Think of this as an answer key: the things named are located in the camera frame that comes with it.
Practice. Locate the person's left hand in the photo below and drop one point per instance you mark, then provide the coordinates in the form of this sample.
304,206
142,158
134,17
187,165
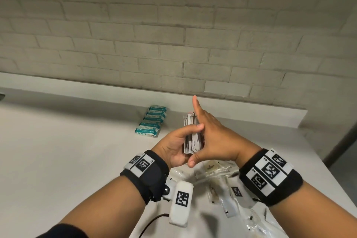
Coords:
173,148

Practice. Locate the person's right hand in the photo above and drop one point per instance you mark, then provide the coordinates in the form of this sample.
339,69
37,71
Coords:
223,143

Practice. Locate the stack of white printed sachets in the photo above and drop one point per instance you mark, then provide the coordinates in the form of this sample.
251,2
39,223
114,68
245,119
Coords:
196,141

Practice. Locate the pile of mixed clear packets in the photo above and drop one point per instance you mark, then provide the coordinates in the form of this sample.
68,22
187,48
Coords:
214,166

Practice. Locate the person's left forearm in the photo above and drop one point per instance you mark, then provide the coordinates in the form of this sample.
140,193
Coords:
106,207

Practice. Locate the person's black left sleeve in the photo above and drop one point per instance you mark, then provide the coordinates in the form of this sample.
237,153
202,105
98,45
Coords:
64,232

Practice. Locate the black left wristband with markers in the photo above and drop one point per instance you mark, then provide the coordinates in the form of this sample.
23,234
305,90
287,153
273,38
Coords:
153,179

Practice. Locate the black wristband with markers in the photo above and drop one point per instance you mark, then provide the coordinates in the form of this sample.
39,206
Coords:
153,179
290,187

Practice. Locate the black right wristband with markers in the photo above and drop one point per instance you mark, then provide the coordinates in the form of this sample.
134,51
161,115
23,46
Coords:
290,187

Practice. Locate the white table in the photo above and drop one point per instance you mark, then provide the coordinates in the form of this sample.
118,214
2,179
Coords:
55,140

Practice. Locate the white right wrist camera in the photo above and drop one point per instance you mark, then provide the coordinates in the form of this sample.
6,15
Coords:
237,191

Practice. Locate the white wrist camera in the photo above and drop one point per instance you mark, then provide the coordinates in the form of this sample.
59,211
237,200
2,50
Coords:
237,191
181,212

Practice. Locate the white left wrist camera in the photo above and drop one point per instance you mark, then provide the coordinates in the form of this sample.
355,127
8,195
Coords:
181,212

